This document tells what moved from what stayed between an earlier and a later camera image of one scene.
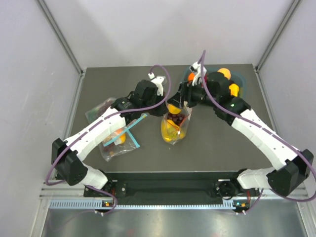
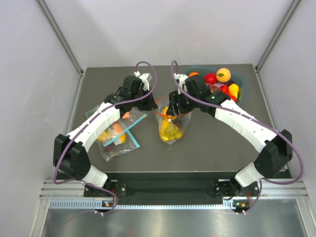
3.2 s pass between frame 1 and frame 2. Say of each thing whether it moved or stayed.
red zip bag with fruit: stayed
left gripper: moved
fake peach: stayed
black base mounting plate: stayed
